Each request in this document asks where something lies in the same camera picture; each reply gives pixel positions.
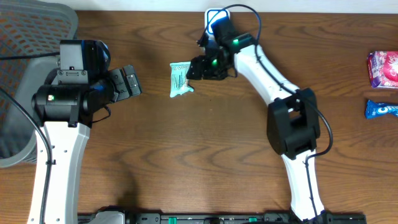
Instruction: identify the teal wet wipes pack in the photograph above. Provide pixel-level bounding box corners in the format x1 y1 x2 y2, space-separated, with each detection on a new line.
170 62 194 98

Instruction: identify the blue snack bar wrapper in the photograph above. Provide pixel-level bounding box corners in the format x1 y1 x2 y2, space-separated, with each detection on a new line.
364 100 397 119

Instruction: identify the purple snack package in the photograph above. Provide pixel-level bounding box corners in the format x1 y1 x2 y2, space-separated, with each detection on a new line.
367 51 397 89

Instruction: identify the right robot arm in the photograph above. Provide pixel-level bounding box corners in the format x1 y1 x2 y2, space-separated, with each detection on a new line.
187 17 325 223

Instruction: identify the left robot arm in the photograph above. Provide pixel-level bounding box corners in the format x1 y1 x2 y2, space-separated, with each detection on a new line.
28 65 142 223

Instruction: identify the white barcode scanner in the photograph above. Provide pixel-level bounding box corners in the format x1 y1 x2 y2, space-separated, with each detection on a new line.
205 8 230 40

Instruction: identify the grey plastic mesh basket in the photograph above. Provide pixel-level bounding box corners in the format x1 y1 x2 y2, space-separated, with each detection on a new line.
1 0 78 167

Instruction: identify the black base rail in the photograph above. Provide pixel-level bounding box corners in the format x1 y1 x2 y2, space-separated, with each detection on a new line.
78 210 367 224

